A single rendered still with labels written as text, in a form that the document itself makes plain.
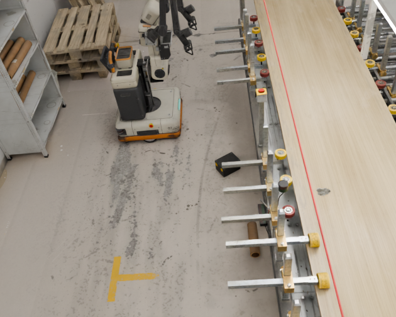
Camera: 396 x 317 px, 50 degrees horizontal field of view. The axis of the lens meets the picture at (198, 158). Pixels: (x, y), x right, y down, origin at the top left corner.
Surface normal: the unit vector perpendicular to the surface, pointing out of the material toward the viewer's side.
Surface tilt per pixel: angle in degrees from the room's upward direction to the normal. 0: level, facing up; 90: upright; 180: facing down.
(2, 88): 90
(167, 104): 0
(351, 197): 0
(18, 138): 90
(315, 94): 0
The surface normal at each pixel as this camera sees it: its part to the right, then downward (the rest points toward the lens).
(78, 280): -0.11, -0.70
